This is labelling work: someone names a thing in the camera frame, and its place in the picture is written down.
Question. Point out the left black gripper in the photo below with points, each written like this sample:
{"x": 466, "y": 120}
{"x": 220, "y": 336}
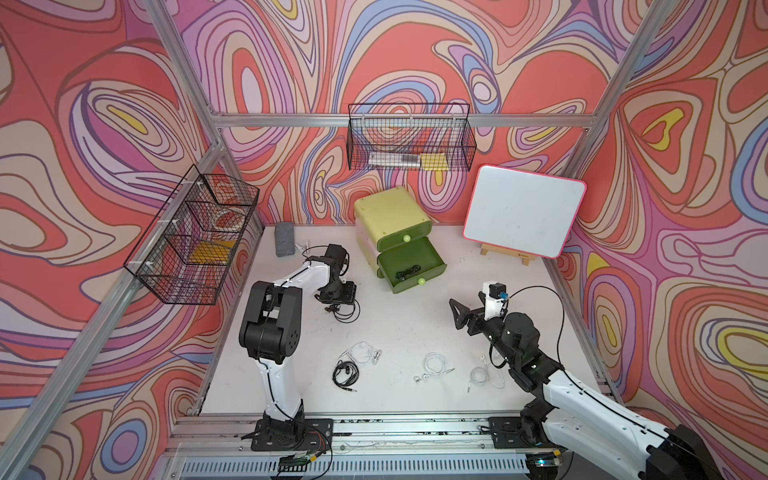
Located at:
{"x": 347, "y": 296}

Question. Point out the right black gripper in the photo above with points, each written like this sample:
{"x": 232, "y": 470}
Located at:
{"x": 461, "y": 321}

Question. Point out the white earphones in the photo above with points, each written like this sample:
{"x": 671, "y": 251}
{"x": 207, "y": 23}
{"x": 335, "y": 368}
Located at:
{"x": 484, "y": 373}
{"x": 362, "y": 354}
{"x": 434, "y": 365}

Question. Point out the black earphones with silver buds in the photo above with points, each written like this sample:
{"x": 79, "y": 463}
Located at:
{"x": 407, "y": 273}

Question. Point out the black earphones front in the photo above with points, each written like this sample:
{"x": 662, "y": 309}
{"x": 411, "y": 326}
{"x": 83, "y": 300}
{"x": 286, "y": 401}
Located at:
{"x": 345, "y": 375}

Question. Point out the green yellow drawer cabinet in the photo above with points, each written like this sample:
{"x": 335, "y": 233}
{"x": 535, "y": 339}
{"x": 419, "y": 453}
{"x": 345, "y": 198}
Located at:
{"x": 393, "y": 234}

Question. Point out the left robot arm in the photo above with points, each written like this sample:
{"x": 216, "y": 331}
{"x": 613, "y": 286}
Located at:
{"x": 270, "y": 333}

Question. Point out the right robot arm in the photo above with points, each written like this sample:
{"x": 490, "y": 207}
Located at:
{"x": 568, "y": 413}

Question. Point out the grey whiteboard eraser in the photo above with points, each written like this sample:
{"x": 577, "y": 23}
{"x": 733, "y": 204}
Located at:
{"x": 284, "y": 237}

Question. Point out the wooden whiteboard easel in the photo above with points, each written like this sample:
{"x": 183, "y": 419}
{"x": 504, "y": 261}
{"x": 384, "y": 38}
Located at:
{"x": 526, "y": 258}

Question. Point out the pink framed whiteboard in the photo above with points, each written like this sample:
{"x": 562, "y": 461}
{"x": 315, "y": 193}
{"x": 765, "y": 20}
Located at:
{"x": 523, "y": 211}

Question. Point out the yellow item in left basket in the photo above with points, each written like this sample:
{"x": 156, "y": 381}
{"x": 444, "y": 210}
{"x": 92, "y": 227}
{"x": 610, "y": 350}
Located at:
{"x": 210, "y": 252}

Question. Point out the yellow item in basket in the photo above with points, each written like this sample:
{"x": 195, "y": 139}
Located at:
{"x": 210, "y": 252}
{"x": 434, "y": 162}

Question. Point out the yellow item in back basket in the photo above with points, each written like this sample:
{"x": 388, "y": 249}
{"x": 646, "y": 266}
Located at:
{"x": 434, "y": 162}

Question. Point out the green circuit board right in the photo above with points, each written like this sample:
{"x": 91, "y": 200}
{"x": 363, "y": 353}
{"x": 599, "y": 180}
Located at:
{"x": 543, "y": 460}

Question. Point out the green circuit board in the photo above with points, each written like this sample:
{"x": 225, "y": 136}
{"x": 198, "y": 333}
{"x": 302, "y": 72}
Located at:
{"x": 543, "y": 460}
{"x": 293, "y": 463}

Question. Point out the green circuit board left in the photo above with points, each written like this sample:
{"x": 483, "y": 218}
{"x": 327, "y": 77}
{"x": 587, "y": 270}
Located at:
{"x": 293, "y": 463}

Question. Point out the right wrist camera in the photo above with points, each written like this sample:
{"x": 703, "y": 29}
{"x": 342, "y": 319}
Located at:
{"x": 494, "y": 297}

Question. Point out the left wire basket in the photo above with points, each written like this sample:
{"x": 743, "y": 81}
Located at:
{"x": 204, "y": 207}

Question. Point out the wire basket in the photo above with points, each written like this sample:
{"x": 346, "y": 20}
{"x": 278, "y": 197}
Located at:
{"x": 204, "y": 207}
{"x": 392, "y": 135}

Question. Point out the back wire basket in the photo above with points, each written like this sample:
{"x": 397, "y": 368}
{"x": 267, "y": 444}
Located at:
{"x": 392, "y": 135}

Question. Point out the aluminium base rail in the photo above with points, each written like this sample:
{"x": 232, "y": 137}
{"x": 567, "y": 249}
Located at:
{"x": 478, "y": 445}

